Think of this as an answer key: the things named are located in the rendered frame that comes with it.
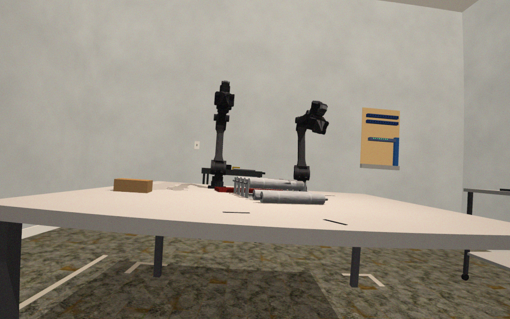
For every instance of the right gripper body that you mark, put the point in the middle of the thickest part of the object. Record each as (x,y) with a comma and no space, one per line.
(217,99)

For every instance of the red scrap tray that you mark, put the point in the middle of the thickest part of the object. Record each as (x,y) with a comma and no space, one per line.
(231,189)

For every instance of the brown cardboard box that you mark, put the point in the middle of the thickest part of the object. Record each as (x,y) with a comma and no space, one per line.
(133,185)

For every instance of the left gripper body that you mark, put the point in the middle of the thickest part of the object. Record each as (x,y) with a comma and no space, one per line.
(312,121)

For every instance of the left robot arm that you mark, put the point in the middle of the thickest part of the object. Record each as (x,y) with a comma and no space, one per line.
(318,109)

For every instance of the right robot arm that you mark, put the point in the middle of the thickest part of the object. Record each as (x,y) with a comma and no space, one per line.
(218,166)

